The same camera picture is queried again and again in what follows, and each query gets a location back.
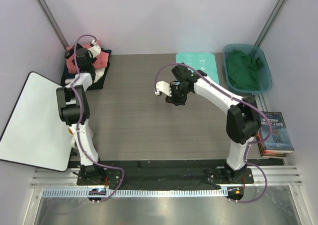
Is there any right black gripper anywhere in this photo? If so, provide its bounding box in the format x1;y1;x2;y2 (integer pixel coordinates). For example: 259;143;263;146
165;84;190;106

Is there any pink t shirt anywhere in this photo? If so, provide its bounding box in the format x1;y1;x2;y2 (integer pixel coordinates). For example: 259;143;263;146
66;47;112;74

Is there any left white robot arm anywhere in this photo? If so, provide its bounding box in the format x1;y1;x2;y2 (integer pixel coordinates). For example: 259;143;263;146
56;40;106;185

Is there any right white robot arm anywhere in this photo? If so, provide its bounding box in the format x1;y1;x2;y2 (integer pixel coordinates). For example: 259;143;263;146
155;64;261;183

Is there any navy folded t shirt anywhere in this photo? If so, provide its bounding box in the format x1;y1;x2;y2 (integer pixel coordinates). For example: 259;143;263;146
66;47;111;77

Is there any black folded t shirt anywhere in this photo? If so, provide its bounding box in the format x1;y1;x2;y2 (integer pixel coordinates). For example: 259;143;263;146
60;63;110;90

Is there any teal cutting board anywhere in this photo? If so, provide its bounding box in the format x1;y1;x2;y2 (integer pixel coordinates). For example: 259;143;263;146
175;52;219;84

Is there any green t shirt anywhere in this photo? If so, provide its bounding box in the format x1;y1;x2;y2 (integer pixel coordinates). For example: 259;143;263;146
226;50;263;91

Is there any teal plastic basin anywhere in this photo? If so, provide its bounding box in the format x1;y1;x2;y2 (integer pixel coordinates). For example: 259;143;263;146
223;44;272;94

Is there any white mug orange inside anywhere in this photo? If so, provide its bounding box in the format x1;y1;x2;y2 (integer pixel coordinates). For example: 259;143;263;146
68;128;94;149

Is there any white board black rim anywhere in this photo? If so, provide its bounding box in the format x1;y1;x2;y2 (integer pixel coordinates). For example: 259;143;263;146
0;72;72;172

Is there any red book underneath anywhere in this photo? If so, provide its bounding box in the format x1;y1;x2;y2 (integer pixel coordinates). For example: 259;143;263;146
258;130;291;158

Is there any nineteen eighty-four book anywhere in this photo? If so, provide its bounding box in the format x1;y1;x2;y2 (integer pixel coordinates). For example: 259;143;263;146
259;111;294;153

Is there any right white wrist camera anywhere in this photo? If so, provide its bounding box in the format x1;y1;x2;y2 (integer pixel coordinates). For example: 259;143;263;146
155;81;172;96

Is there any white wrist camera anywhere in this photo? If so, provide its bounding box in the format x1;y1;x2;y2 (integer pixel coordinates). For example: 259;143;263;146
155;81;172;96
88;40;101;59

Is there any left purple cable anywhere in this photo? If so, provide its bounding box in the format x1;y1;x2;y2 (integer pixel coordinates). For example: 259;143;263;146
70;34;125;203

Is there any purple cable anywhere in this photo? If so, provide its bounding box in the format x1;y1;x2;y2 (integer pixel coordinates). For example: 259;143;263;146
70;34;125;203
155;63;272;205

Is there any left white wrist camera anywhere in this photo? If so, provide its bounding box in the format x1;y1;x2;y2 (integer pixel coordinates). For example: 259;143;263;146
88;40;101;59

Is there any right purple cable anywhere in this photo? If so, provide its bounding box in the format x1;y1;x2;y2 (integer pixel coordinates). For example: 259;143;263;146
155;63;272;205

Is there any left aluminium corner post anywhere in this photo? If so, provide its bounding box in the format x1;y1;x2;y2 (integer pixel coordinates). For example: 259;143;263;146
36;0;69;49

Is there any aluminium corner post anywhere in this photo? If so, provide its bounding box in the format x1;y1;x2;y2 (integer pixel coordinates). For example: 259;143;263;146
36;0;69;49
254;0;287;48

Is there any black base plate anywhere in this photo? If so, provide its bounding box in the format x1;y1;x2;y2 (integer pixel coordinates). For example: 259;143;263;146
77;159;254;191

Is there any right aluminium corner post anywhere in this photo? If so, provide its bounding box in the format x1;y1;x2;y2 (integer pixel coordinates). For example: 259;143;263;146
254;0;287;48

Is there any white slotted cable duct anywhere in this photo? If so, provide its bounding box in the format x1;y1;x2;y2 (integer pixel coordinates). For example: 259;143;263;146
42;187;228;199

